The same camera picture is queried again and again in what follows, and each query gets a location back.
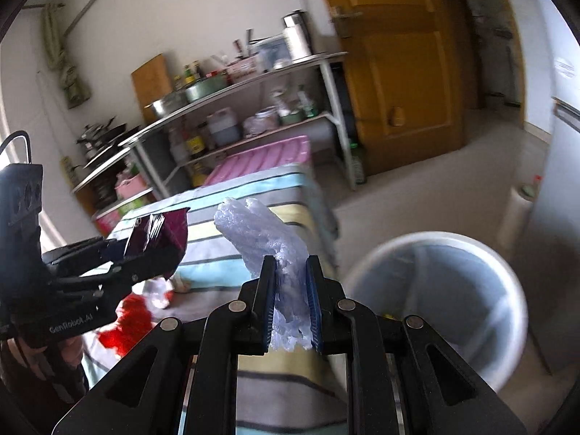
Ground pink utensil holder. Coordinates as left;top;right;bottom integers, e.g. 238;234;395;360
225;57;259;84

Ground white tissue paper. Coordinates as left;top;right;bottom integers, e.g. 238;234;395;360
146;278;177;311

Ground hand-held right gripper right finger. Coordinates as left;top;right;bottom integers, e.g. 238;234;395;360
304;254;529;435

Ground metal basin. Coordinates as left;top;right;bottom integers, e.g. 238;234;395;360
145;93;189;119

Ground white fridge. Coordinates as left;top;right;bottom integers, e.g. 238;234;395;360
528;45;580;374

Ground clear plastic storage box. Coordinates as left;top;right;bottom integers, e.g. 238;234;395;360
256;36;291;73

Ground green glass bottle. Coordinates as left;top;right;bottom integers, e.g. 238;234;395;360
349;142;367;185

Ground plastic oil jug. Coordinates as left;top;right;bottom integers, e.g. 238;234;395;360
207;108;240;146

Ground person's left hand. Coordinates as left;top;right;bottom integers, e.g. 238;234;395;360
7;335;88;402

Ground green bowl with bags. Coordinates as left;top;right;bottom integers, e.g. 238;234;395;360
272;88;318;127

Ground striped tablecloth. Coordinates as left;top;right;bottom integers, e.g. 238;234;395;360
84;165;351;435

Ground wooden door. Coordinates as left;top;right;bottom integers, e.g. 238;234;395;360
310;0;468;177

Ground hanging green cloth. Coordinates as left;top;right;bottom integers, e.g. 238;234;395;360
42;2;92;110

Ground purple snack wrapper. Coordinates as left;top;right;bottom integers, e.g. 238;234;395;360
123;207;190;282

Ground white round bin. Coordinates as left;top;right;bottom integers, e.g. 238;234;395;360
342;231;530;395

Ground yellow label sauce bottle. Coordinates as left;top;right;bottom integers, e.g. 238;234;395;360
186;120;206;160

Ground large metal shelf rack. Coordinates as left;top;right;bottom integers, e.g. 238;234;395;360
119;52;360;192

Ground red plastic bag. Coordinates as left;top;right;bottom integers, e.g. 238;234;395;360
97;294;157;358

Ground green basin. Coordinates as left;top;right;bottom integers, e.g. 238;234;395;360
185;75;228;103

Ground small metal shelf rack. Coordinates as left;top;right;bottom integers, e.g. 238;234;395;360
71;145;157;232

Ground black cable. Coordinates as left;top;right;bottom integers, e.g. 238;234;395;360
0;130;33;165

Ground white foam fruit net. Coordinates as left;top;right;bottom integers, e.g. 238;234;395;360
214;197;318;353

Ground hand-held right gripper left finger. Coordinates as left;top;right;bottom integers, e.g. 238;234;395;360
54;254;278;435

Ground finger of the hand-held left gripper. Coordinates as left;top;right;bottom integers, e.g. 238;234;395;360
59;247;182;302
43;238;130;267

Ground wooden cutting board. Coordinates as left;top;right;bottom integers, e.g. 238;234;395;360
131;53;175;112

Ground black pans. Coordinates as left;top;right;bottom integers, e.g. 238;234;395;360
77;118;141;164

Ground pink storage box lid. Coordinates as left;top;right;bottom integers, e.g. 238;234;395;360
204;135;311;186

